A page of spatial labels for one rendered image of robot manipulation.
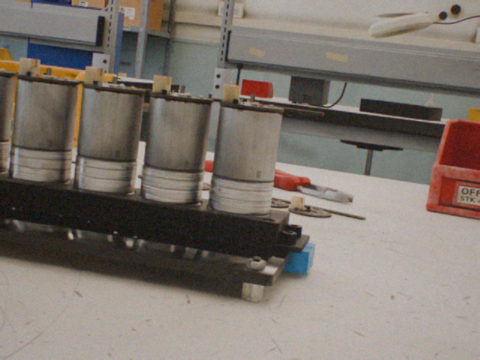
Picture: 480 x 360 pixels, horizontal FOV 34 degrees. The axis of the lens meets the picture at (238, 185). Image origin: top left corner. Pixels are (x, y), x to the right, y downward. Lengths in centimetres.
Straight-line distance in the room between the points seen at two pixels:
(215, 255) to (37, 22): 263
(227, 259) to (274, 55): 232
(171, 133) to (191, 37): 461
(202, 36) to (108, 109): 458
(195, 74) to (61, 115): 456
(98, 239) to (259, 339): 8
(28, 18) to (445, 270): 262
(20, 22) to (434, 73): 142
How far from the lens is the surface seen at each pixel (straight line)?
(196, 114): 30
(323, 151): 470
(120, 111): 31
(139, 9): 457
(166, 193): 30
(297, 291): 28
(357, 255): 36
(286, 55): 257
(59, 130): 32
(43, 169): 32
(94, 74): 32
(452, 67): 251
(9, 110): 34
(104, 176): 31
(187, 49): 490
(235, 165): 29
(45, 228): 29
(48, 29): 287
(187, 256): 27
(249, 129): 29
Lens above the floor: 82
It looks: 8 degrees down
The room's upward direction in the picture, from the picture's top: 7 degrees clockwise
